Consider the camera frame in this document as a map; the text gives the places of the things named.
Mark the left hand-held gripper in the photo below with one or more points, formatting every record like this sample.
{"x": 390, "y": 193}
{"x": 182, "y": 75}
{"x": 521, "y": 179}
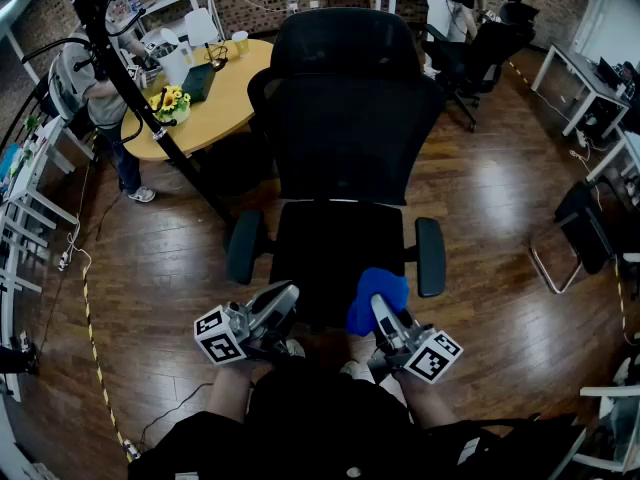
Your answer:
{"x": 220, "y": 340}

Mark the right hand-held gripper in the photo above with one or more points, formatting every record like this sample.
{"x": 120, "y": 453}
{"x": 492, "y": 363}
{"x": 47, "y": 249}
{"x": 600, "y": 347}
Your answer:
{"x": 432, "y": 355}

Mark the blue cloth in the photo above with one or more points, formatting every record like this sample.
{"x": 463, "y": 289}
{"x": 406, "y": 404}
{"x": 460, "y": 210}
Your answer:
{"x": 386, "y": 280}

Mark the black office chair seat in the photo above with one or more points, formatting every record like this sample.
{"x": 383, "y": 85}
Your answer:
{"x": 335, "y": 248}

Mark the person's right forearm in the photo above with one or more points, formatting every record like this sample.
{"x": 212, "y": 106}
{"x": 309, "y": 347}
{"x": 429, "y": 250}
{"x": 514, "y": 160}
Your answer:
{"x": 425, "y": 400}

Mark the person's left forearm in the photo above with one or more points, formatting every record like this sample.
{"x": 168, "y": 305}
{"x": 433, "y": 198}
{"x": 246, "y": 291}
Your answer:
{"x": 230, "y": 393}

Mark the person's white shoe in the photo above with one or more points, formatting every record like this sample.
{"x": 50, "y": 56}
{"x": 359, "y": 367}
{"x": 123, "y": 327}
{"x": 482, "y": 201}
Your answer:
{"x": 296, "y": 349}
{"x": 351, "y": 368}

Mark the black chair armrest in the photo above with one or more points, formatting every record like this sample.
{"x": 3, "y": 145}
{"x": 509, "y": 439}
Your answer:
{"x": 245, "y": 248}
{"x": 431, "y": 258}

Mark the yellow black floor tape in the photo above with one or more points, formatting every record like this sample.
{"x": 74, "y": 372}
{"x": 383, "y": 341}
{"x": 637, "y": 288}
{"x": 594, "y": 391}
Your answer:
{"x": 95, "y": 348}

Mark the person's black clothing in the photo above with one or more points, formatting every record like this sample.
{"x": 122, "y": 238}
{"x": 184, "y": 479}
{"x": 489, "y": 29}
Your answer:
{"x": 325, "y": 428}

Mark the white power strip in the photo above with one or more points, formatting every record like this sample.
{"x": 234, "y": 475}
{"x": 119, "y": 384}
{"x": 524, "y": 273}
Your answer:
{"x": 63, "y": 260}
{"x": 131, "y": 449}

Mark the white framed stand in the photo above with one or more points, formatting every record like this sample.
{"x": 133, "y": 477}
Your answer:
{"x": 612, "y": 392}

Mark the round wooden table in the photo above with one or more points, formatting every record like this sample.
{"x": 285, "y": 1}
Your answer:
{"x": 225, "y": 103}

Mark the white metal rack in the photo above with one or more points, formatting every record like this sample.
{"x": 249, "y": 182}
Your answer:
{"x": 30, "y": 193}

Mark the sunflower bouquet in white vase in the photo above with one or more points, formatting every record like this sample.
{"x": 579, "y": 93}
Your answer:
{"x": 170, "y": 100}

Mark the black box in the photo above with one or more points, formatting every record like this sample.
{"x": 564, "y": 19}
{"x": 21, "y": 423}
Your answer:
{"x": 199, "y": 83}

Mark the black coat rack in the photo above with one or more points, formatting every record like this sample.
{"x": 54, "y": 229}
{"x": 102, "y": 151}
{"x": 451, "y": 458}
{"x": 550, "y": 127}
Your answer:
{"x": 125, "y": 85}

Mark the white kettle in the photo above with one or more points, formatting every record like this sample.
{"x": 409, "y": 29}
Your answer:
{"x": 172, "y": 63}

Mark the yellow cup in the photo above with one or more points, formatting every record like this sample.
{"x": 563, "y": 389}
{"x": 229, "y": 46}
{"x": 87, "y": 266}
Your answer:
{"x": 240, "y": 44}

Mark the black office chair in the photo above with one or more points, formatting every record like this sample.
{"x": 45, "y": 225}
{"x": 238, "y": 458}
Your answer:
{"x": 480, "y": 58}

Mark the white lampshade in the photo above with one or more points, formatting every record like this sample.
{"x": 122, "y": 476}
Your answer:
{"x": 201, "y": 27}

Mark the white desk with dark top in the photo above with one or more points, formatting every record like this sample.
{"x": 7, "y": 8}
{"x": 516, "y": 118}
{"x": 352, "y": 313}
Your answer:
{"x": 580, "y": 63}

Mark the black laptop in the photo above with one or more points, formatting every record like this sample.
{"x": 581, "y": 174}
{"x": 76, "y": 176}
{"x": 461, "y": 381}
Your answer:
{"x": 607, "y": 72}

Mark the black chair with chrome frame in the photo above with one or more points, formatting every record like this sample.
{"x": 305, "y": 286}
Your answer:
{"x": 585, "y": 228}

